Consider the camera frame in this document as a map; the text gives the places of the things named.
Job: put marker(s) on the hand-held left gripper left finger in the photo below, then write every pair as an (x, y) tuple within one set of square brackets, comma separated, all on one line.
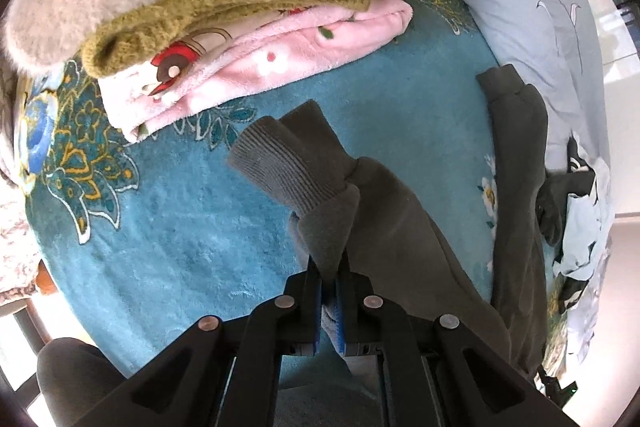
[(315, 312)]

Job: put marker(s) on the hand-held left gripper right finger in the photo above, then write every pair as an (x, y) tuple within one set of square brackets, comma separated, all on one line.
[(341, 314)]

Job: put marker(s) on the dark grey sweater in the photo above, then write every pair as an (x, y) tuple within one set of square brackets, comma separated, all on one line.
[(400, 227)]

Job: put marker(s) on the teal floral plush blanket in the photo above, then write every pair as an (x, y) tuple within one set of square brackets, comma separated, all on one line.
[(200, 227)]

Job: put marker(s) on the black and white printed garment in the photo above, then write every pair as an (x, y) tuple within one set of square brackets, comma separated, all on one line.
[(580, 217)]

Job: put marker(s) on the dark grey cloth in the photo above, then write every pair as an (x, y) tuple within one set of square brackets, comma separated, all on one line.
[(75, 382)]

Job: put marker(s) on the pink printed fleece garment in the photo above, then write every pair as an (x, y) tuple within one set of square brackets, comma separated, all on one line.
[(250, 57)]

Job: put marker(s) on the pink knit cloth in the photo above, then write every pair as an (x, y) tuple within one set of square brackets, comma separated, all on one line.
[(12, 217)]

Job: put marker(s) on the olive green knit sweater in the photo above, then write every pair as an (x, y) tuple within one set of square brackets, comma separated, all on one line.
[(150, 24)]

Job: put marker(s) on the light blue floral bedsheet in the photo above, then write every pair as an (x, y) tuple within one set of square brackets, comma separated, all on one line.
[(540, 32)]

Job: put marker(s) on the dark wooden frame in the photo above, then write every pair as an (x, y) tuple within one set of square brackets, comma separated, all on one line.
[(37, 332)]

